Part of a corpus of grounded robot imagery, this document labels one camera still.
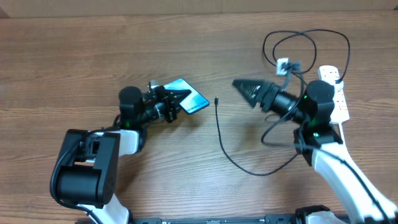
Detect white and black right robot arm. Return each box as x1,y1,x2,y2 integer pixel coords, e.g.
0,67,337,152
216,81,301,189
233,79,397,223

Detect white power strip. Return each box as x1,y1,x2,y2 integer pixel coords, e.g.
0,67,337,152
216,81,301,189
318,65,349,124

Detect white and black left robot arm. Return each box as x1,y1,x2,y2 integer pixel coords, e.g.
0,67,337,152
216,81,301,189
50,85,191,223

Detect smartphone with blue screen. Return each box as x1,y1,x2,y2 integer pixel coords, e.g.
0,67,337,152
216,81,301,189
164,78,210,114

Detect white charger plug adapter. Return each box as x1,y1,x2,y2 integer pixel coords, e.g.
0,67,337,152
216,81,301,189
326,77,344,91

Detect black USB charger cable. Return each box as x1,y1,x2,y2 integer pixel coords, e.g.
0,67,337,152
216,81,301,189
214,29,351,177

